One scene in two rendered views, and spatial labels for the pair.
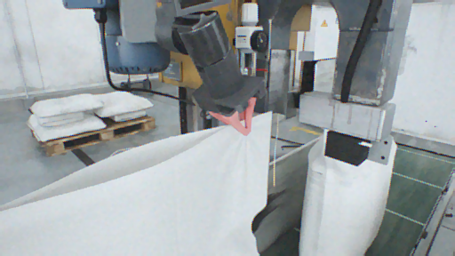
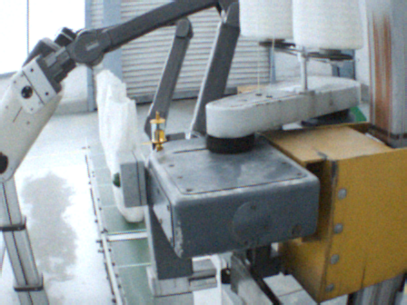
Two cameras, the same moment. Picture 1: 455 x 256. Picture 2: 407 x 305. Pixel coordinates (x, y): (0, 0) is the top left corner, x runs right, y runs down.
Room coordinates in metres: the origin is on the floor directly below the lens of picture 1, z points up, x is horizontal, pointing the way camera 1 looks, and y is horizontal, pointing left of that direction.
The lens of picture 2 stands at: (0.96, -0.98, 1.60)
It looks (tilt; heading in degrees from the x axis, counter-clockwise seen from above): 17 degrees down; 120
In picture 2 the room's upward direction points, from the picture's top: 2 degrees counter-clockwise
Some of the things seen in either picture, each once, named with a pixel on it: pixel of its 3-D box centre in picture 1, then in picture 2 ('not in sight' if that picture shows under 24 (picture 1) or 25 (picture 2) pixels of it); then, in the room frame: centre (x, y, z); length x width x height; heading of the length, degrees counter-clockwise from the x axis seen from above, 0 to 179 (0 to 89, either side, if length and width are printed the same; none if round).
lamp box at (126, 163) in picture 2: not in sight; (131, 178); (0.40, -0.27, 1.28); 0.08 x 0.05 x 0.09; 134
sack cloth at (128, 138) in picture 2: not in sight; (125, 153); (-0.88, 1.32, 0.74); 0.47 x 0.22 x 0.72; 132
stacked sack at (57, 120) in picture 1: (58, 112); not in sight; (2.93, 1.87, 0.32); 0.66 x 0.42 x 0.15; 38
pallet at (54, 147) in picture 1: (94, 126); not in sight; (3.17, 1.61, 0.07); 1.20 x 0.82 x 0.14; 134
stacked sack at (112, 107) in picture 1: (122, 105); not in sight; (3.23, 1.25, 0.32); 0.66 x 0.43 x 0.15; 132
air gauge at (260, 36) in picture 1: (258, 41); not in sight; (0.51, -0.06, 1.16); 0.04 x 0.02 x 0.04; 134
